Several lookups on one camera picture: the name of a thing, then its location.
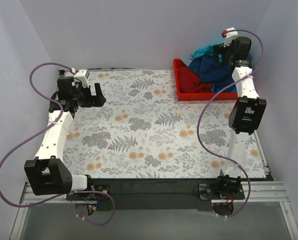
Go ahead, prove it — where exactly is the teal t shirt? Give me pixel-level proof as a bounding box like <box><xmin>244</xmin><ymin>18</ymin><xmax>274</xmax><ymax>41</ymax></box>
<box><xmin>192</xmin><ymin>45</ymin><xmax>214</xmax><ymax>59</ymax></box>

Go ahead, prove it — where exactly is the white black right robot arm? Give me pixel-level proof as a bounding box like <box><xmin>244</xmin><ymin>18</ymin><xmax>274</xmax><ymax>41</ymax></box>
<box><xmin>213</xmin><ymin>36</ymin><xmax>266</xmax><ymax>199</ymax></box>

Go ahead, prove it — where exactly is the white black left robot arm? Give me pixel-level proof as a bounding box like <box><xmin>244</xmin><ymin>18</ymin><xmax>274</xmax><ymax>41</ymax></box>
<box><xmin>24</xmin><ymin>69</ymin><xmax>106</xmax><ymax>196</ymax></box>

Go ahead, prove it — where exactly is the dark blue t shirt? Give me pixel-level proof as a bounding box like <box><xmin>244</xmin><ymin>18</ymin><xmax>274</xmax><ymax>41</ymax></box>
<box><xmin>188</xmin><ymin>55</ymin><xmax>233</xmax><ymax>85</ymax></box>

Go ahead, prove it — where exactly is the red t shirt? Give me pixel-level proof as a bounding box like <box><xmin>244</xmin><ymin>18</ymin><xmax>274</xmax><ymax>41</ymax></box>
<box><xmin>178</xmin><ymin>66</ymin><xmax>212</xmax><ymax>94</ymax></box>

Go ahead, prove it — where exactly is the floral patterned table mat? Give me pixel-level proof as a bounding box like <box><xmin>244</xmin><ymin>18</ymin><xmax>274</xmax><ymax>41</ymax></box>
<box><xmin>56</xmin><ymin>69</ymin><xmax>267</xmax><ymax>180</ymax></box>

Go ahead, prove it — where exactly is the red plastic bin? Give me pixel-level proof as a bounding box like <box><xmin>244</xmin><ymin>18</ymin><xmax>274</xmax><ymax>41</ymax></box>
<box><xmin>173</xmin><ymin>58</ymin><xmax>238</xmax><ymax>101</ymax></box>

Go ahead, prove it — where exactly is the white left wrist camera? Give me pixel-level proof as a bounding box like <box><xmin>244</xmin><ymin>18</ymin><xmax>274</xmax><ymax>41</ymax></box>
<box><xmin>70</xmin><ymin>68</ymin><xmax>90</xmax><ymax>88</ymax></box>

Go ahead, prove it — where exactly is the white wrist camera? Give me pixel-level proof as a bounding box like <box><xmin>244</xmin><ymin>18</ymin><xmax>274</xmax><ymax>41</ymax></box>
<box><xmin>221</xmin><ymin>27</ymin><xmax>238</xmax><ymax>48</ymax></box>
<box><xmin>70</xmin><ymin>68</ymin><xmax>90</xmax><ymax>88</ymax></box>

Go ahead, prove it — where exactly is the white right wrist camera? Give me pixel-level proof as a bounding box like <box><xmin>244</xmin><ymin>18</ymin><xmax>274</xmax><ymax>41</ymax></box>
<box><xmin>221</xmin><ymin>27</ymin><xmax>238</xmax><ymax>48</ymax></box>

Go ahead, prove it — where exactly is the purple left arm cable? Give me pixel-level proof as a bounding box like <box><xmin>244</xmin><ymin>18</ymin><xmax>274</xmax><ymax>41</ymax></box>
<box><xmin>0</xmin><ymin>62</ymin><xmax>116</xmax><ymax>227</ymax></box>

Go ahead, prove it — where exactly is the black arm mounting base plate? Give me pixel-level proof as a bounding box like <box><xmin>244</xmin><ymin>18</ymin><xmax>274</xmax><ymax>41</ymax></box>
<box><xmin>66</xmin><ymin>177</ymin><xmax>246</xmax><ymax>211</ymax></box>

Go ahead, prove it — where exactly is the aluminium frame rail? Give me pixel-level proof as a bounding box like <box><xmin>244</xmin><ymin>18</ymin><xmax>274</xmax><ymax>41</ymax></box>
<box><xmin>11</xmin><ymin>181</ymin><xmax>298</xmax><ymax>240</ymax></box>

